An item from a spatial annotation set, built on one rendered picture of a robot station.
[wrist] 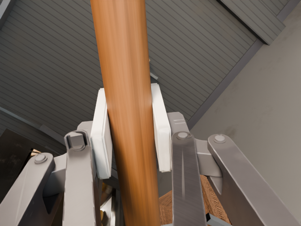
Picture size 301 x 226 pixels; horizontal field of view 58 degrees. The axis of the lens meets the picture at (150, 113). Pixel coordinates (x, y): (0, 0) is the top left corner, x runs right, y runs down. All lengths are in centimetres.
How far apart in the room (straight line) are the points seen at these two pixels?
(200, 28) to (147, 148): 354
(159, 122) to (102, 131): 3
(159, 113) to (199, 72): 367
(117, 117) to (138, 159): 3
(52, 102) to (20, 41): 84
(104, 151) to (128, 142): 3
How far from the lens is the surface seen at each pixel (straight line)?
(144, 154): 19
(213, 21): 375
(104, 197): 233
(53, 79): 374
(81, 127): 18
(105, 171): 16
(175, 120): 17
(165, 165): 16
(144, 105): 17
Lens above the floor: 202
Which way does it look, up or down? 20 degrees down
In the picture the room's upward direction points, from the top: 58 degrees counter-clockwise
